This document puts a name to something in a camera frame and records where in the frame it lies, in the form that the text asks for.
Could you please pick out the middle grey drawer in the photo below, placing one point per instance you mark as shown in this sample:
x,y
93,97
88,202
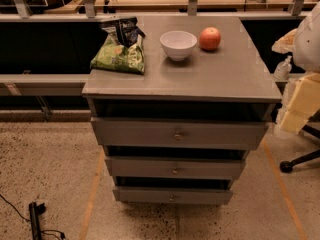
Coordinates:
x,y
174,168

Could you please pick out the black power strip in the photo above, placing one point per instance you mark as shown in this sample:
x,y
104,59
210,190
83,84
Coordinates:
x,y
35,210

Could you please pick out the yellow foam block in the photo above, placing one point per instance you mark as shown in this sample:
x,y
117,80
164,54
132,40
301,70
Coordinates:
x,y
300,101

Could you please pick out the green jalapeno chip bag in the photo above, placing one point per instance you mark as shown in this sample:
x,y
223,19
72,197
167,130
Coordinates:
x,y
113,56

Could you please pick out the grey drawer cabinet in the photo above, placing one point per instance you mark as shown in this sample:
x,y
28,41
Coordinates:
x,y
231,84

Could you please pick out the white ceramic bowl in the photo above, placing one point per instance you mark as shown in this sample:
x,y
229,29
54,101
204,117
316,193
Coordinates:
x,y
178,45

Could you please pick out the red apple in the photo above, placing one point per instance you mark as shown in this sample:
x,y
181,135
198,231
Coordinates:
x,y
210,38

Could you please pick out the black office chair base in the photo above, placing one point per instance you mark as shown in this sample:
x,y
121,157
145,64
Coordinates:
x,y
301,158

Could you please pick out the grey drawer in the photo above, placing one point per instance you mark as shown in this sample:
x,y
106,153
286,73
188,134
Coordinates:
x,y
178,133
174,168
172,195

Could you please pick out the bottom grey drawer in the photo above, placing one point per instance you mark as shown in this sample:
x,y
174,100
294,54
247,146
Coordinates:
x,y
172,195

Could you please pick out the dark blue chip bag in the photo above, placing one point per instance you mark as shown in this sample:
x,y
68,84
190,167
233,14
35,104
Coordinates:
x,y
123,29

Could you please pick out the top grey drawer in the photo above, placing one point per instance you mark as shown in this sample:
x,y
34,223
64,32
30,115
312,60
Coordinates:
x,y
178,133

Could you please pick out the clear pump bottle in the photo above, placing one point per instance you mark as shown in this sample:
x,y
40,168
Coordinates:
x,y
283,69

